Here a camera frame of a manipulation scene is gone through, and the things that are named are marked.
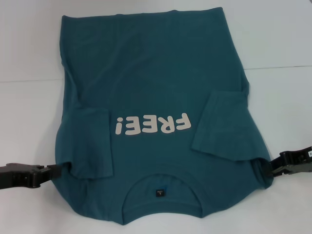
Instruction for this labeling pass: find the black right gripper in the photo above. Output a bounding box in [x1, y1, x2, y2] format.
[267, 150, 312, 180]

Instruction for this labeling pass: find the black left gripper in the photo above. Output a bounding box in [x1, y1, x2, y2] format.
[0, 163, 65, 190]

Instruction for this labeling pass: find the teal shirt with FREE print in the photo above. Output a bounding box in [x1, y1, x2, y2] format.
[55, 7, 273, 218]

